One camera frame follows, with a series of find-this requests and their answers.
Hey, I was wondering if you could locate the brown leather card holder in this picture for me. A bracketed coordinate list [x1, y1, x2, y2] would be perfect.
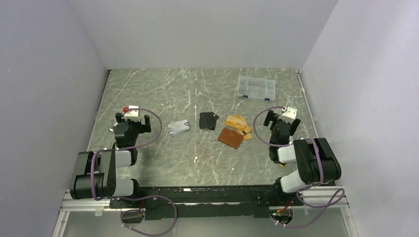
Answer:
[217, 127, 244, 149]

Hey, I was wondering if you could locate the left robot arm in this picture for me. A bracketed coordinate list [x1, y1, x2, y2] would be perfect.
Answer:
[70, 113, 151, 207]

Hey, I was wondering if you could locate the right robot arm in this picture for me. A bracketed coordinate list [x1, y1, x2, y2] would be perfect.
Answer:
[263, 108, 342, 205]

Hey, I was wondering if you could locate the orange card stack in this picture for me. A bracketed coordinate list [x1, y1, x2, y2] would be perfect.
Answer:
[225, 115, 252, 141]

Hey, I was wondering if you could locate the clear plastic organizer box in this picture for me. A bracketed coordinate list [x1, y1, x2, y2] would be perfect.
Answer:
[237, 76, 276, 102]

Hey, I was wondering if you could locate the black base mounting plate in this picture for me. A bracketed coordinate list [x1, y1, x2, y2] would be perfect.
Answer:
[109, 184, 302, 220]

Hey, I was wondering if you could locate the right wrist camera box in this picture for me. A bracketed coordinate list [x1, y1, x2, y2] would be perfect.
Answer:
[279, 107, 297, 123]

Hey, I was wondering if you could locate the red handled adjustable wrench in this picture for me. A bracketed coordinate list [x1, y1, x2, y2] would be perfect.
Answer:
[108, 119, 118, 132]

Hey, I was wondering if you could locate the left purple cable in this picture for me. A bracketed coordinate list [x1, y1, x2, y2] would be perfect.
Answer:
[91, 108, 178, 237]

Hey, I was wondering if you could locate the aluminium rail frame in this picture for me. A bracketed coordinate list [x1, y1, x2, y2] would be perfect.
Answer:
[53, 186, 358, 237]

